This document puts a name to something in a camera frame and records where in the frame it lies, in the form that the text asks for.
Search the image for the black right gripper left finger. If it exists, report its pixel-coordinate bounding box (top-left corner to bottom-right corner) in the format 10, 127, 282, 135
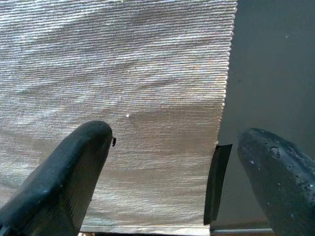
0, 119, 117, 236

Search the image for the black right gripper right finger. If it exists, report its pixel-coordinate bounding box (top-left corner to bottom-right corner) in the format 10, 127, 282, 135
237, 127, 315, 236

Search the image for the dark fridge door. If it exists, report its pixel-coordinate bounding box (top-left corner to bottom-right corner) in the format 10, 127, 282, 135
210, 0, 315, 232

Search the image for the black tape strip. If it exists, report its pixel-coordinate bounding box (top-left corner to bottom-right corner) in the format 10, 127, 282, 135
203, 144, 233, 226

